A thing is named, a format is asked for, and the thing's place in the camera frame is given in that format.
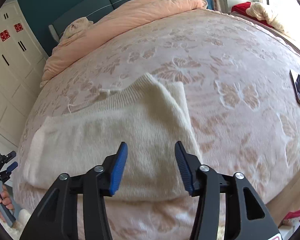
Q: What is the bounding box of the cream knit garment on pillow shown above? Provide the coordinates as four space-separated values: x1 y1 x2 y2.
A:
60 17 94 41

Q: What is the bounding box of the cream sweater with black hearts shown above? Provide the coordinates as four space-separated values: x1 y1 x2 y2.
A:
23 74 199 201

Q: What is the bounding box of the peach folded duvet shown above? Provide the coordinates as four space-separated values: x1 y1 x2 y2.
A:
40 0 207 87

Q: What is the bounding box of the white wardrobe with red decals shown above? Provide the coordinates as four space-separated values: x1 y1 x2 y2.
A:
0 1 47 146

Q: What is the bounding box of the white floral storage box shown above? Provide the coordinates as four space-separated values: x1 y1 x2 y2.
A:
279 210 300 240

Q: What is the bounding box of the cream knotted blanket on sill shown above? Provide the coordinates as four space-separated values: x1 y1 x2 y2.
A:
251 2 291 34

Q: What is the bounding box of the pink butterfly pattern bedspread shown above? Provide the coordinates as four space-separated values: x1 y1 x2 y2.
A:
12 8 300 240

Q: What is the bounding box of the red cushion on sill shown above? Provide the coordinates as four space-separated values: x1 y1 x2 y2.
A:
231 2 270 27

